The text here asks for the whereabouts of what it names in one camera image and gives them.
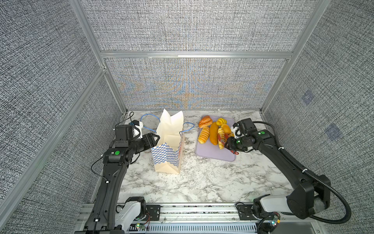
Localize checkered paper bag blue handles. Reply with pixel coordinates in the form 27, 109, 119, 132
149, 110, 195, 175

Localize red metal tongs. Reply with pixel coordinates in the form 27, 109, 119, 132
224, 133, 239, 155

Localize striped yellow white bread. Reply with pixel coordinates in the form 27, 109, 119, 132
217, 128, 226, 149

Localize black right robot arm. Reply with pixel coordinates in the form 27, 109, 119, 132
225, 130, 331, 219

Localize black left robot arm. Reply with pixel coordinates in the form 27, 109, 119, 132
75, 133, 160, 234

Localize small ridged yellow bread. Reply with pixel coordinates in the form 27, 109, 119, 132
216, 118, 227, 126

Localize ridged yellow bread left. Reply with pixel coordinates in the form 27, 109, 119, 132
198, 126, 210, 144

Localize brown glazed bread roll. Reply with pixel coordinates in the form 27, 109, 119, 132
198, 116, 213, 128

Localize lavender plastic tray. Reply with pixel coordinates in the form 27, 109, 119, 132
195, 114, 236, 161

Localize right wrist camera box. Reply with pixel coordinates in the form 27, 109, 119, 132
231, 118, 257, 138

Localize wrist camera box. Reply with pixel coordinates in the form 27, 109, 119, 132
231, 118, 257, 138
114, 120, 143, 141

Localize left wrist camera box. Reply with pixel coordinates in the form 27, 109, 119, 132
114, 120, 143, 141

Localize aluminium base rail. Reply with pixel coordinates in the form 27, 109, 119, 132
72, 202, 293, 234

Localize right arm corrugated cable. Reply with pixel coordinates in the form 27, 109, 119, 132
252, 120, 352, 225

